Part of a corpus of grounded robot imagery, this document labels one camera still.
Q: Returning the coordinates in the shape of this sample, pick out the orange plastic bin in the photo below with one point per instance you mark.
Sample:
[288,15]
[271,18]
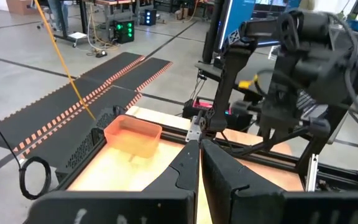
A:
[135,146]

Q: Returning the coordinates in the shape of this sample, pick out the workbench with wooden top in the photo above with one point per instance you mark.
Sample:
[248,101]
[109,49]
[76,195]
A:
[113,2]

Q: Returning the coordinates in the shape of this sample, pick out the black frame rail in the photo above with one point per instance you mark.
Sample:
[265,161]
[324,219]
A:
[81,170]
[272,153]
[272,162]

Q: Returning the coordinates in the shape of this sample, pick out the black orange-striped floor mat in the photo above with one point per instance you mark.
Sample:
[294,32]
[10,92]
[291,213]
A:
[70,121]
[42,105]
[141,73]

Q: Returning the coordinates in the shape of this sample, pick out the black low shelf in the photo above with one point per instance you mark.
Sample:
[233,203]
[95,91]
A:
[210,70]

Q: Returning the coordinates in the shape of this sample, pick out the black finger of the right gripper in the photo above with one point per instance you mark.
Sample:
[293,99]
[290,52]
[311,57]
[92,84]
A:
[242,108]
[318,127]

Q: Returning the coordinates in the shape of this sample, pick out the small cardboard box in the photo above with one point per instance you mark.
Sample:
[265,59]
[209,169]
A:
[183,13]

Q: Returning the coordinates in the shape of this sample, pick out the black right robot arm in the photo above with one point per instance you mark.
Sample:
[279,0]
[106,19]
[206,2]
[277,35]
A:
[228,81]

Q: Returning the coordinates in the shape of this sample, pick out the silver metal bracket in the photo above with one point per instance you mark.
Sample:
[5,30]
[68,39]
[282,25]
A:
[194,132]

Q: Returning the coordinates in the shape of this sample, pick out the large cardboard box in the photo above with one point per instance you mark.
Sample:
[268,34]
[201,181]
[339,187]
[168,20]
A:
[20,6]

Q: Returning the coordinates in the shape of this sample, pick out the black rolling cart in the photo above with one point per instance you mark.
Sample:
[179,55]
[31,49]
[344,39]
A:
[82,15]

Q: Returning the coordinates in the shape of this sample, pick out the black slanted frame strut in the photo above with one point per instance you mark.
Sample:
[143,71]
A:
[337,124]

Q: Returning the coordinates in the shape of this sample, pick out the black upright post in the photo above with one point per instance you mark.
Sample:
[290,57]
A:
[211,31]

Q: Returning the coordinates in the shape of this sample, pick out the black box with pink light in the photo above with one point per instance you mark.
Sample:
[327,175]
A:
[197,109]

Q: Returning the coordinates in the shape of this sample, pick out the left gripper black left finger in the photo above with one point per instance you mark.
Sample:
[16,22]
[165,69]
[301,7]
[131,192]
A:
[172,199]

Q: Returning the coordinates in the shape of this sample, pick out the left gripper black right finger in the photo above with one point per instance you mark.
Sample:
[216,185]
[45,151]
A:
[228,193]

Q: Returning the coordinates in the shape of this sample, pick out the computer with green lights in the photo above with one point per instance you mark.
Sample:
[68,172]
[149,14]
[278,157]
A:
[123,32]

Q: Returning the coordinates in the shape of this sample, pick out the person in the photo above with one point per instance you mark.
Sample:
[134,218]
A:
[56,12]

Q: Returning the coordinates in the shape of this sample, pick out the black power adapter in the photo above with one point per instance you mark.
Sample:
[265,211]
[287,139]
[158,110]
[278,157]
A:
[101,53]

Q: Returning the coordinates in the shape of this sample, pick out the device with blue lights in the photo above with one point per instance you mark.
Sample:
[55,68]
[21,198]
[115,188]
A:
[150,17]

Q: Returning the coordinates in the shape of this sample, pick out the silver aluminium extrusion post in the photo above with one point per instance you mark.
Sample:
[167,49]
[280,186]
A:
[312,174]

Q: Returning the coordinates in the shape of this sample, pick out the computer monitor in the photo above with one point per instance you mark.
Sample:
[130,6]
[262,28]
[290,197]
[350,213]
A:
[241,12]

